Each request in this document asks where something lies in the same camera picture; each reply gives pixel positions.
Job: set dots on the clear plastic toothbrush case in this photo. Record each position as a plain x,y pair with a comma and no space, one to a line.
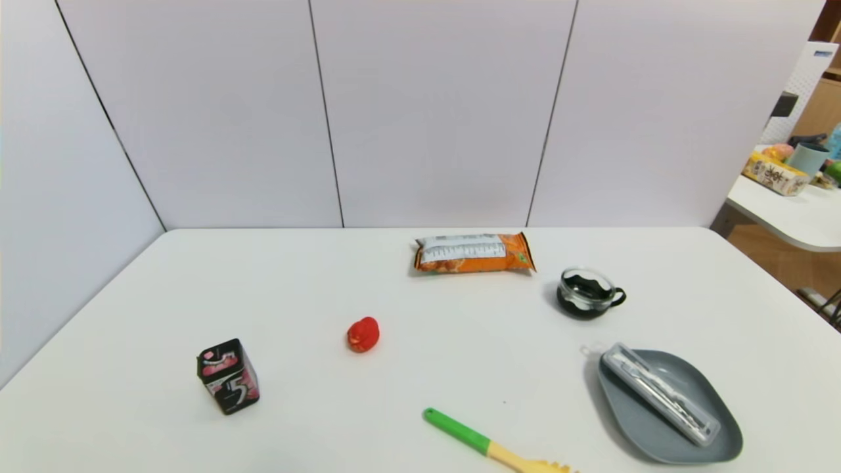
660,393

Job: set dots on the grey square plastic dish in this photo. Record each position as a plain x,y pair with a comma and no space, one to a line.
657,433

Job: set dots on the green round object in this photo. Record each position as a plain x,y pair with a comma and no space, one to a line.
834,172

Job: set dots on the orange snack bag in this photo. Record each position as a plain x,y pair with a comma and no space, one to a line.
473,255

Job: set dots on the red rubber duck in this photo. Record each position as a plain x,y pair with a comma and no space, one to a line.
363,335

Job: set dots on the glass cup with dark liquid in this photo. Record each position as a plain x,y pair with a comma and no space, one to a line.
585,299

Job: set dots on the green yellow plastic fork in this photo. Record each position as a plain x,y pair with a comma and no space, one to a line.
473,439

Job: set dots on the black gum box with 5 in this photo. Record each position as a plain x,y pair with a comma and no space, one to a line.
230,381

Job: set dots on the yellow printed carton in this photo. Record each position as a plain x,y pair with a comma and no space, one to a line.
775,174

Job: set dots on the orange round fruit toy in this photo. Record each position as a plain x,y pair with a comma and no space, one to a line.
778,152

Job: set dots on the white side table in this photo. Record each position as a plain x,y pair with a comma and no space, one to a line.
795,213

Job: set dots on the teal cup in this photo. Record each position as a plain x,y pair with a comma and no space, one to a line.
807,159

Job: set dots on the black chair base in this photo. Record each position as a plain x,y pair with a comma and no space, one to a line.
821,303

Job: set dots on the wooden cabinet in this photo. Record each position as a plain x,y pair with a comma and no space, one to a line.
821,112

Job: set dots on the white perforated panel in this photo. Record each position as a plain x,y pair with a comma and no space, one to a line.
811,72

